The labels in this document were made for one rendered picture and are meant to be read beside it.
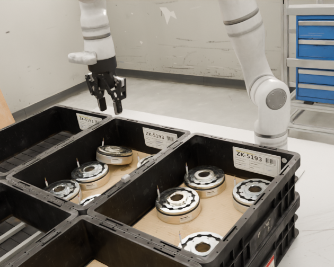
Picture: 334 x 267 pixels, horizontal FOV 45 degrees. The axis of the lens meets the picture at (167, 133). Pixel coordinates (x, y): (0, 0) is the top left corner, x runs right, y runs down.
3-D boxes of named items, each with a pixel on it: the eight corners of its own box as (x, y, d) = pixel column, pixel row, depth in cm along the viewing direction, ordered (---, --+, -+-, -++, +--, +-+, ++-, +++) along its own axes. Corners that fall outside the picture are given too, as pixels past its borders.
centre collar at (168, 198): (174, 191, 96) (174, 189, 96) (191, 196, 93) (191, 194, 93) (162, 202, 93) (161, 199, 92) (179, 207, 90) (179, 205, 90)
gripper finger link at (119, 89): (115, 79, 101) (114, 99, 105) (121, 82, 100) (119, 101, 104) (123, 76, 103) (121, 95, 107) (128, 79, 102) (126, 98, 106)
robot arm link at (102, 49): (67, 63, 101) (61, 38, 99) (99, 51, 109) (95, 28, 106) (90, 66, 96) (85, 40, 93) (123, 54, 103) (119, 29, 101)
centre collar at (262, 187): (251, 183, 95) (251, 180, 95) (270, 188, 92) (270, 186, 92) (239, 193, 92) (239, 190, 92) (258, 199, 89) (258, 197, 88)
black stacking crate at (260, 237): (198, 169, 113) (194, 133, 108) (301, 197, 96) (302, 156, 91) (96, 257, 86) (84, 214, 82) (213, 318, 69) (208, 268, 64)
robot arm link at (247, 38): (249, 6, 105) (265, 10, 97) (278, 93, 117) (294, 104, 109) (218, 21, 105) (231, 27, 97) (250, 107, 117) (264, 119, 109)
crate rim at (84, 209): (116, 122, 127) (114, 115, 126) (194, 139, 109) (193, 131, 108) (5, 185, 100) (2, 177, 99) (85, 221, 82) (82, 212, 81)
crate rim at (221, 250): (194, 139, 109) (193, 131, 108) (303, 162, 92) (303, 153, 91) (85, 221, 82) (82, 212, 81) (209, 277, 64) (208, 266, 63)
